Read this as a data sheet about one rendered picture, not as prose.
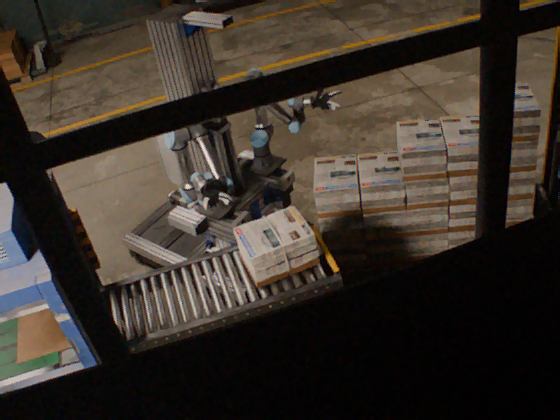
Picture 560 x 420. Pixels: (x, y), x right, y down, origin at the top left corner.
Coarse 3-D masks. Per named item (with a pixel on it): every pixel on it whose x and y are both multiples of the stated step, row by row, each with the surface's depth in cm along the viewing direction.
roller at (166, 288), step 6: (162, 276) 368; (162, 282) 365; (168, 282) 365; (162, 288) 362; (168, 288) 360; (168, 294) 356; (168, 300) 352; (168, 306) 349; (174, 306) 349; (168, 312) 347; (174, 312) 344; (174, 318) 340; (174, 324) 337
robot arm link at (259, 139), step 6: (258, 132) 430; (264, 132) 429; (252, 138) 426; (258, 138) 425; (264, 138) 425; (252, 144) 428; (258, 144) 425; (264, 144) 426; (258, 150) 428; (264, 150) 429
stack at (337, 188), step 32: (320, 160) 432; (352, 160) 427; (384, 160) 421; (320, 192) 407; (352, 192) 406; (384, 192) 406; (416, 192) 405; (448, 192) 403; (320, 224) 423; (352, 224) 422; (384, 224) 421; (416, 224) 421; (448, 224) 419; (352, 256) 441; (384, 256) 439
